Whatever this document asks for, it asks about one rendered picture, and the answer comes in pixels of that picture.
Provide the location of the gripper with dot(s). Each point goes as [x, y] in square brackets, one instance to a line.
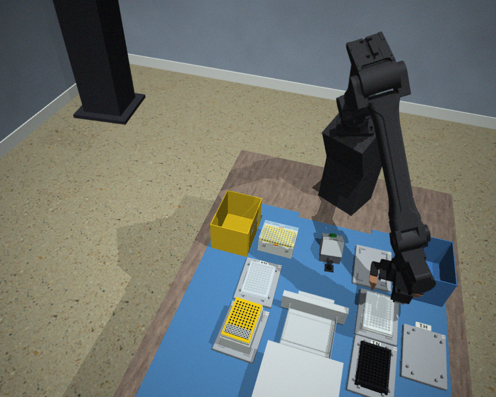
[383, 273]

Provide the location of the yellow open-top bin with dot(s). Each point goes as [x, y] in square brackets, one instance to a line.
[235, 223]

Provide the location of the blue open-top bin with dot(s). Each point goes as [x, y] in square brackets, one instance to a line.
[440, 259]

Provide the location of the white label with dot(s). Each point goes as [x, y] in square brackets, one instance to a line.
[423, 326]

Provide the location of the blue bench mat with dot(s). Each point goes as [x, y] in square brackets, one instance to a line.
[185, 365]

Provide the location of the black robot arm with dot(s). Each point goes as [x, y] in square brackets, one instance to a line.
[375, 70]

